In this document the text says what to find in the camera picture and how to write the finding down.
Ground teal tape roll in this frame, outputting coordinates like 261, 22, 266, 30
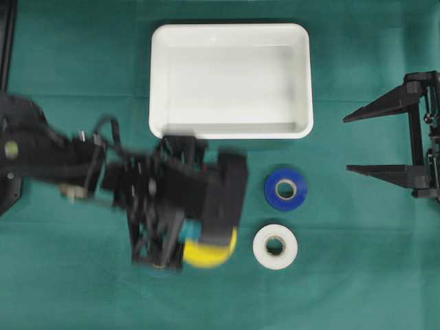
146, 268, 173, 279

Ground black aluminium frame rail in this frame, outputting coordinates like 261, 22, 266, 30
0, 0, 18, 91

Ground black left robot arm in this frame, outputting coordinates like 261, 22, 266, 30
1, 93, 248, 270

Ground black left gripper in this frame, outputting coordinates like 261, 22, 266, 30
102, 135, 248, 272

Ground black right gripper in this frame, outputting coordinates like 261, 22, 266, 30
342, 71, 439, 199

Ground yellow tape roll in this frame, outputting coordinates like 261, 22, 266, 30
183, 228, 237, 268

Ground blue tape roll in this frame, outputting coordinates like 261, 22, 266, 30
264, 168, 308, 212

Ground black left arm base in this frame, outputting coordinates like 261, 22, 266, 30
1, 164, 23, 216

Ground white tape roll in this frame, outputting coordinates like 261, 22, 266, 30
252, 224, 298, 270

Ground white plastic case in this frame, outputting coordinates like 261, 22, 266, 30
148, 23, 314, 140

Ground black camera cable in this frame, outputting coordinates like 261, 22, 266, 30
92, 116, 131, 159

